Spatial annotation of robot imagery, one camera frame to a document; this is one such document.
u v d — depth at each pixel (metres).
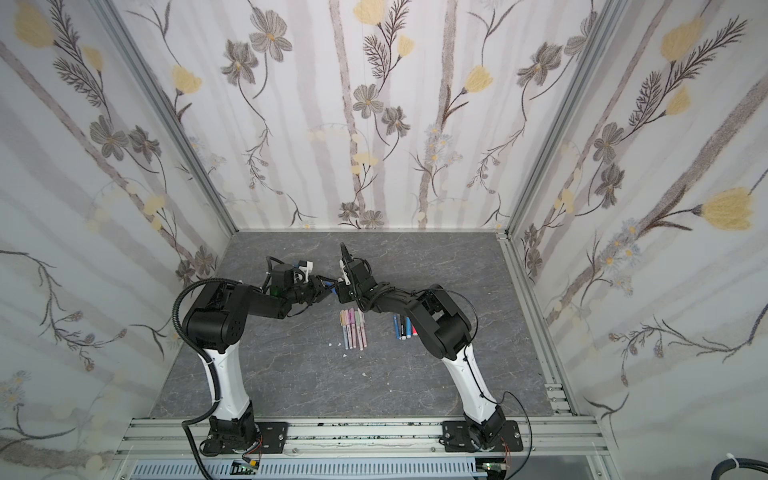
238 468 0.73
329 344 0.91
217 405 0.61
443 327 0.57
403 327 0.93
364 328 0.93
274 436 0.73
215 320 0.55
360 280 0.80
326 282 0.97
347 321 0.95
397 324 0.94
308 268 0.97
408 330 0.93
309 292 0.91
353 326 0.93
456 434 0.75
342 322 0.95
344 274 0.93
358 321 0.95
